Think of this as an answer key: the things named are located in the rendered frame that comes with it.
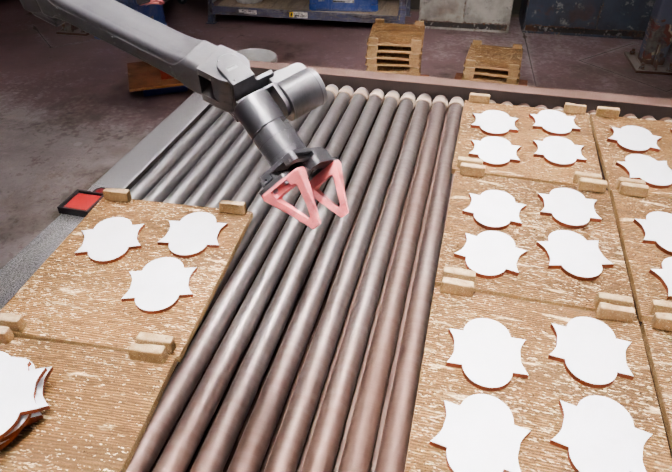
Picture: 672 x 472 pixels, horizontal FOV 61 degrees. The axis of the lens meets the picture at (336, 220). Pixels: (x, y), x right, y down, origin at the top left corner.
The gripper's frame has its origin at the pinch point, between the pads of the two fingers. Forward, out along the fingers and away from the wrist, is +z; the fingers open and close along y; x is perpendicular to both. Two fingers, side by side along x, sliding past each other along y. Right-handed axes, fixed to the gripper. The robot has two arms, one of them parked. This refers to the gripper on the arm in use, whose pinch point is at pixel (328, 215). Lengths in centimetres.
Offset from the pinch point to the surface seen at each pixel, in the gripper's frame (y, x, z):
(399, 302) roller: 26.0, 10.2, 17.5
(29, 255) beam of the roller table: 8, 64, -32
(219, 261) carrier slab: 19.3, 33.8, -8.2
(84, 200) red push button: 24, 59, -39
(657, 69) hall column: 434, -92, 10
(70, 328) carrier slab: -4, 50, -11
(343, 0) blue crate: 423, 66, -197
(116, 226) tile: 18, 50, -27
